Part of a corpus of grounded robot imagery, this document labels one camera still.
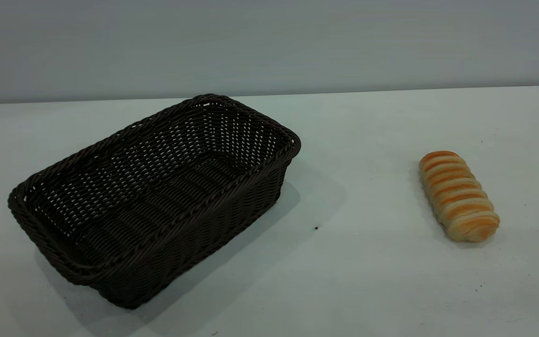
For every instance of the striped bread roll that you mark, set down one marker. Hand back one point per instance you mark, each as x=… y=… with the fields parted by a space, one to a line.
x=459 y=196

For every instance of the black woven basket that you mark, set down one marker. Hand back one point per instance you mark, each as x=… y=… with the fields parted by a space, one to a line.
x=190 y=238

